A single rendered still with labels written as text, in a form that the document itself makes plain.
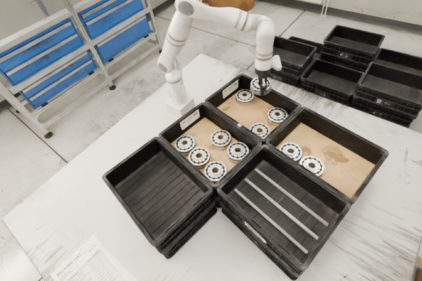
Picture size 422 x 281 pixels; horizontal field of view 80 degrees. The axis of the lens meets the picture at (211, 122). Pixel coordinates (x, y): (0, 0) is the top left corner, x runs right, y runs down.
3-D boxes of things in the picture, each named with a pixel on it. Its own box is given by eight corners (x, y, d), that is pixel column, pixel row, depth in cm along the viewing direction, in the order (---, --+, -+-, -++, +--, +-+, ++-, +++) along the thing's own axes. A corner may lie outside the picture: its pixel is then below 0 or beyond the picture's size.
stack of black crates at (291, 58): (254, 91, 245) (255, 52, 211) (270, 74, 259) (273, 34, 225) (293, 107, 226) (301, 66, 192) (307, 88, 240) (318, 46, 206)
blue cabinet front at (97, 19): (102, 63, 273) (76, 12, 231) (150, 31, 307) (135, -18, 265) (104, 64, 272) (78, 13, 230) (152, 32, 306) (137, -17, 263)
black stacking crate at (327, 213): (218, 201, 108) (215, 189, 99) (262, 157, 119) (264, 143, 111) (298, 278, 87) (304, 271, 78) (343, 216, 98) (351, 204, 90)
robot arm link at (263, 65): (282, 71, 108) (283, 58, 103) (255, 72, 109) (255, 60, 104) (279, 58, 114) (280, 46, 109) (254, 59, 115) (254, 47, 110)
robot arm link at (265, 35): (272, 63, 104) (272, 51, 109) (275, 28, 92) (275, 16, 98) (255, 63, 105) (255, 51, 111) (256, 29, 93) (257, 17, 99)
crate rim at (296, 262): (215, 191, 101) (215, 189, 99) (263, 145, 112) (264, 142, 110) (303, 273, 79) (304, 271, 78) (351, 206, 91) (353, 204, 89)
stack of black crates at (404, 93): (339, 125, 208) (357, 84, 174) (351, 103, 222) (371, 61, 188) (394, 147, 190) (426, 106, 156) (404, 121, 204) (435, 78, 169)
